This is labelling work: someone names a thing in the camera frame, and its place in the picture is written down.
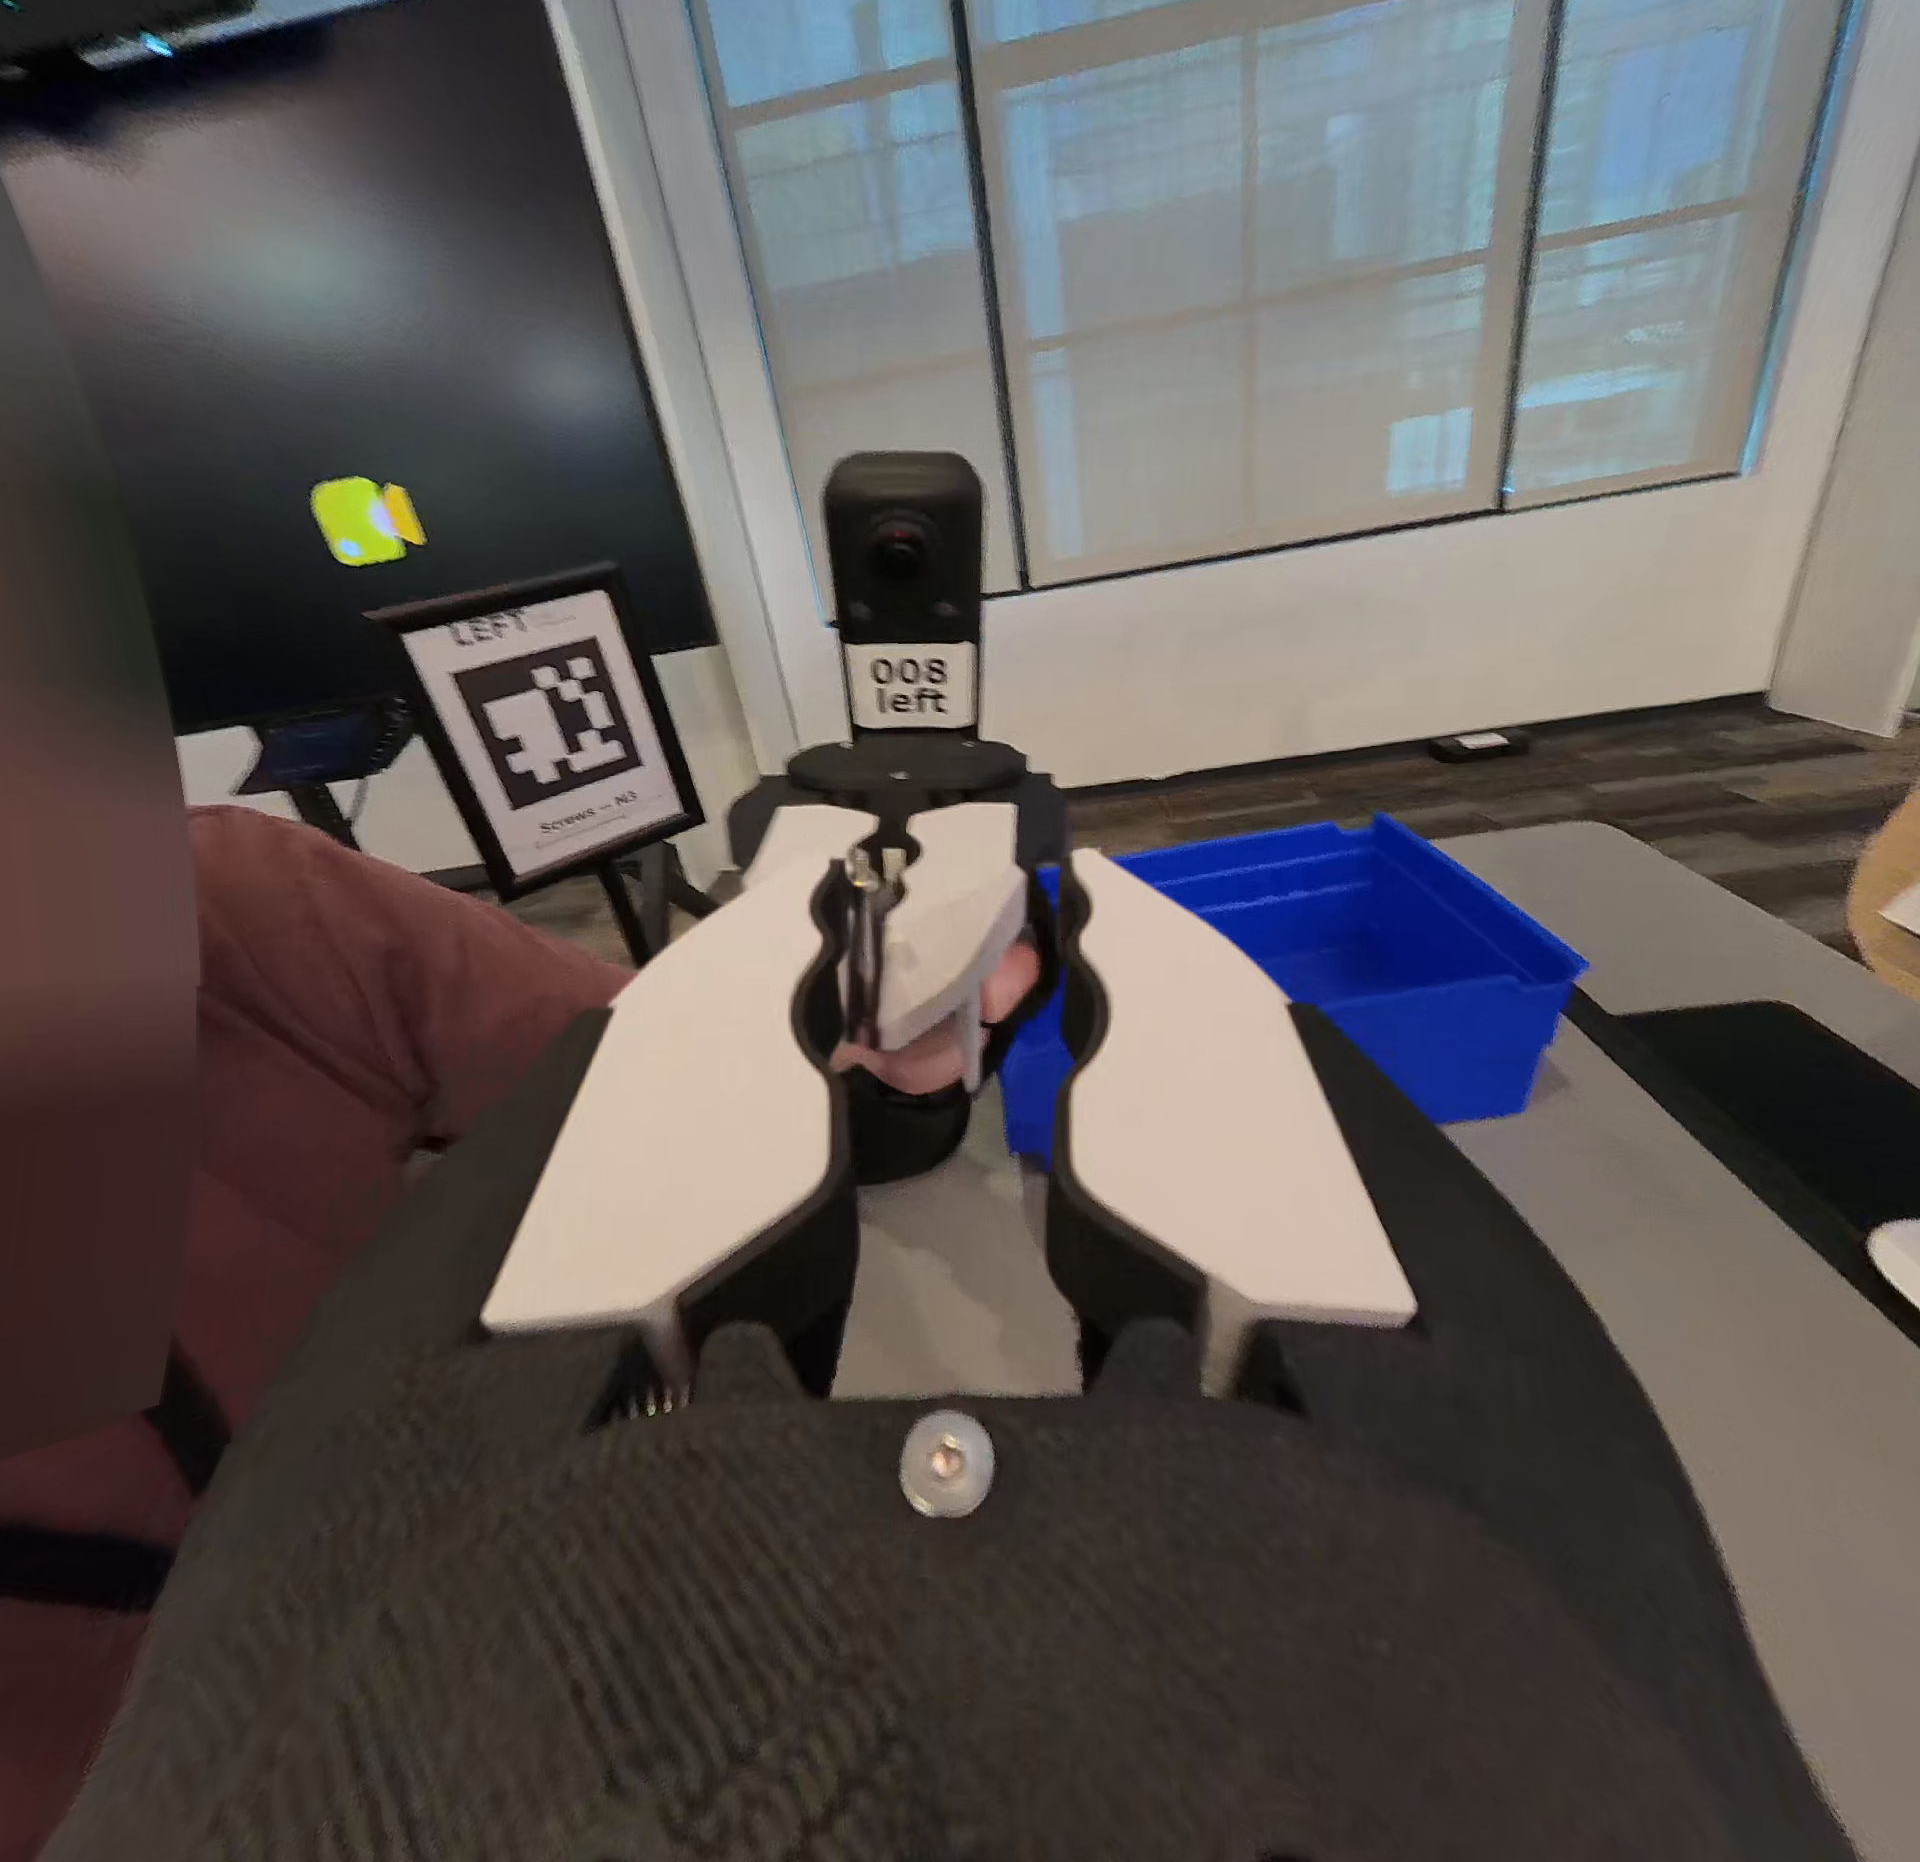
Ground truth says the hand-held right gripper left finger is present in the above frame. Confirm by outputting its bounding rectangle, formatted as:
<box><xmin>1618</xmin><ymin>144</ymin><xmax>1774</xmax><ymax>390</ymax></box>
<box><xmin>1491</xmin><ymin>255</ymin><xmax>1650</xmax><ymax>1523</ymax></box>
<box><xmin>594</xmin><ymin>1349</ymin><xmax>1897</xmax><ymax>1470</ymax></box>
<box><xmin>481</xmin><ymin>849</ymin><xmax>861</xmax><ymax>1412</ymax></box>

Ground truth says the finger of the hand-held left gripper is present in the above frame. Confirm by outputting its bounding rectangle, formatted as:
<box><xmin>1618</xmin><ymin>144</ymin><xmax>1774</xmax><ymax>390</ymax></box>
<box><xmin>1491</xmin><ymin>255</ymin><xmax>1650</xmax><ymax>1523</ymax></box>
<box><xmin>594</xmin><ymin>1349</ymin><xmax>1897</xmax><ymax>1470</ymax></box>
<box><xmin>741</xmin><ymin>805</ymin><xmax>889</xmax><ymax>908</ymax></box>
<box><xmin>875</xmin><ymin>801</ymin><xmax>1033</xmax><ymax>1096</ymax></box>

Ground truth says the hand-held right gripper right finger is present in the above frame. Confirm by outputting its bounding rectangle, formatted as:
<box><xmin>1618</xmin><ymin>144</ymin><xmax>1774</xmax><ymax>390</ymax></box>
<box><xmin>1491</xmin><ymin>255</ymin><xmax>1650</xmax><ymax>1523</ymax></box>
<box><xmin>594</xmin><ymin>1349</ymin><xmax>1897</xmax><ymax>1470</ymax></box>
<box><xmin>1044</xmin><ymin>847</ymin><xmax>1423</xmax><ymax>1401</ymax></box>

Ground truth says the silver bolt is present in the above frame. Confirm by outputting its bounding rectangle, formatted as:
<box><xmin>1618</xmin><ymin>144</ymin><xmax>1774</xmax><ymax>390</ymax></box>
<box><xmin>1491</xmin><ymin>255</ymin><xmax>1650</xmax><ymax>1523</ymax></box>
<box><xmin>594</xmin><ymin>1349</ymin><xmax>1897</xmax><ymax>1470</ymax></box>
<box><xmin>846</xmin><ymin>847</ymin><xmax>888</xmax><ymax>1057</ymax></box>

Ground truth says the blue plastic bin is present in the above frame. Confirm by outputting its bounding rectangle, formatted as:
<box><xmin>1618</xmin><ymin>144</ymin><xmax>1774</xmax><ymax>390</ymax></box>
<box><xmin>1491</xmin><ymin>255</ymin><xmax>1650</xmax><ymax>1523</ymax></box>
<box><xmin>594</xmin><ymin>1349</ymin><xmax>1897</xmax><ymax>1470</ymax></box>
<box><xmin>1002</xmin><ymin>811</ymin><xmax>1593</xmax><ymax>1162</ymax></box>

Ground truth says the person's left hand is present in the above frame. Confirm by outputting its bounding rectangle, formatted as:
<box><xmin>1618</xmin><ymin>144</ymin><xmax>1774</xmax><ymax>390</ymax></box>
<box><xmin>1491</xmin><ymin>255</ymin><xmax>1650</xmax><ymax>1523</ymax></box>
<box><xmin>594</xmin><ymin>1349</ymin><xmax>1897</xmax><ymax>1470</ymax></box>
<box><xmin>833</xmin><ymin>941</ymin><xmax>1052</xmax><ymax>1099</ymax></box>

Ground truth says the black sign stand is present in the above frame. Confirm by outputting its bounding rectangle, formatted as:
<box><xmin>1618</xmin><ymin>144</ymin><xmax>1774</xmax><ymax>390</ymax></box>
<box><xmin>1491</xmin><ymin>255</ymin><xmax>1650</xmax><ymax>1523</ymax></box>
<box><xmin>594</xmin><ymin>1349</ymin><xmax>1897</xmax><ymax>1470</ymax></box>
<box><xmin>594</xmin><ymin>828</ymin><xmax>722</xmax><ymax>967</ymax></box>

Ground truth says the framed marker sign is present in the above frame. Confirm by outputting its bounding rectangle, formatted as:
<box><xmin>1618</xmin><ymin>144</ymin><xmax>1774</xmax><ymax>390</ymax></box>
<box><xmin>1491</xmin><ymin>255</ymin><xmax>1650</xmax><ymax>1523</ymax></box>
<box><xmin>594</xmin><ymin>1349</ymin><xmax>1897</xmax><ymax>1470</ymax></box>
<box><xmin>365</xmin><ymin>563</ymin><xmax>709</xmax><ymax>905</ymax></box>

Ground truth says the small blue screen monitor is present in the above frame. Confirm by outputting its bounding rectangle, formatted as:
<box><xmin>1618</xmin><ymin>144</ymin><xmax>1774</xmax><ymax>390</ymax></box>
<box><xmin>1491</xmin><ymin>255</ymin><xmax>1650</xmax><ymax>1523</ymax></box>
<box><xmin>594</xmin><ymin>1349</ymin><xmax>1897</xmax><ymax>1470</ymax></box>
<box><xmin>239</xmin><ymin>699</ymin><xmax>416</xmax><ymax>795</ymax></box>

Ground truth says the large window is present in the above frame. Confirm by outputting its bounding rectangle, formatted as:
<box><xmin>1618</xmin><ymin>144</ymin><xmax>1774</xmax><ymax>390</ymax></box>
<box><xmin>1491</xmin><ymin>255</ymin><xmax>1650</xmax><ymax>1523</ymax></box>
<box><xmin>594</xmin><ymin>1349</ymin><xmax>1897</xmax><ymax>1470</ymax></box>
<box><xmin>676</xmin><ymin>0</ymin><xmax>1878</xmax><ymax>594</ymax></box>

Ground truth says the black rectangular desk mat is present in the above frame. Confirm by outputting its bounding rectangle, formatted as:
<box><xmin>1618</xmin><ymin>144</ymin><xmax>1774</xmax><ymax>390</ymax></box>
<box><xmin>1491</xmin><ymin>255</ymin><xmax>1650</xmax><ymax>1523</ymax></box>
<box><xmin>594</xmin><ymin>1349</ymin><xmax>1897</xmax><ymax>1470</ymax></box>
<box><xmin>1560</xmin><ymin>1000</ymin><xmax>1920</xmax><ymax>1347</ymax></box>

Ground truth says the wooden backing board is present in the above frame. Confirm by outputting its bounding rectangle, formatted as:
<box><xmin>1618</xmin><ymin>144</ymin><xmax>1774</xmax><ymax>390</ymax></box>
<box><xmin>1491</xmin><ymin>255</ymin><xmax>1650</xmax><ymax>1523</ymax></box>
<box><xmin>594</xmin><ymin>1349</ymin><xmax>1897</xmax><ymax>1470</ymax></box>
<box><xmin>1847</xmin><ymin>790</ymin><xmax>1920</xmax><ymax>1005</ymax></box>

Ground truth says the black strap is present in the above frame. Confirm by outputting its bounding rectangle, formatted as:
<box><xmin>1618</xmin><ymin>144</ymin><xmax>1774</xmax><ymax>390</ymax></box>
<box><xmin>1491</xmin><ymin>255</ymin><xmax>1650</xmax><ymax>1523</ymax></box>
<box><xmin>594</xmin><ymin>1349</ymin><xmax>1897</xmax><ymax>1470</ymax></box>
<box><xmin>0</xmin><ymin>1352</ymin><xmax>238</xmax><ymax>1619</ymax></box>

